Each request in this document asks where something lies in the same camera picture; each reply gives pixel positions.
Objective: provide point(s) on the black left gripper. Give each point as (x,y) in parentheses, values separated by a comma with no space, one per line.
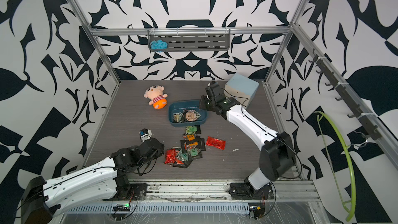
(161,151)

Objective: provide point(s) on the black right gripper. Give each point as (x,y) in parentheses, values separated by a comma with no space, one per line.
(201,102)

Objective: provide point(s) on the green label tea bag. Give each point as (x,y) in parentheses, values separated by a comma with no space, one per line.
(194,154)
(193,129)

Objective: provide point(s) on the small red tea bag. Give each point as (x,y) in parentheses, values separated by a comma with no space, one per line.
(217,143)

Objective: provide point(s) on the orange label tea bag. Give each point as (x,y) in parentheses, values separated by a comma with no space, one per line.
(193,141)

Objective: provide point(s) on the red foil tea bag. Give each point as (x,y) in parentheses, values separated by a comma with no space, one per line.
(170,156)

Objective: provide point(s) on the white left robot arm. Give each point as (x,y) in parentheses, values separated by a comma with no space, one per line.
(45,199)

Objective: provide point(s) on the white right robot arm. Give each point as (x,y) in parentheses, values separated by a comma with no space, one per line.
(277,154)

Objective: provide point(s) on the teal plastic storage box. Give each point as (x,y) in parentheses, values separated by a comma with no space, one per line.
(180,106)

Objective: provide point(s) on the cream blue mini drawer cabinet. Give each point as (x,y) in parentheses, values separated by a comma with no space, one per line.
(242,88)

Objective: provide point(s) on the plush baby doll toy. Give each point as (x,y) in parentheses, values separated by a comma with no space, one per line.
(156,96)

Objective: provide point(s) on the blue scrunchy sponge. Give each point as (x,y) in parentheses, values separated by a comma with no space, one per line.
(158,45)

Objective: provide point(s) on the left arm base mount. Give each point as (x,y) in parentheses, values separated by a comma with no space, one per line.
(135,190)

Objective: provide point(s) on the grey wall shelf rack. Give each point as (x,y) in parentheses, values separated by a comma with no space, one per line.
(193,42)

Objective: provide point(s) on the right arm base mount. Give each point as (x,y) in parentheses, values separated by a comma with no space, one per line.
(244,191)

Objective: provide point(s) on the dark hook rail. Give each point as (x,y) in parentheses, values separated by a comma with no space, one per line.
(346,93)

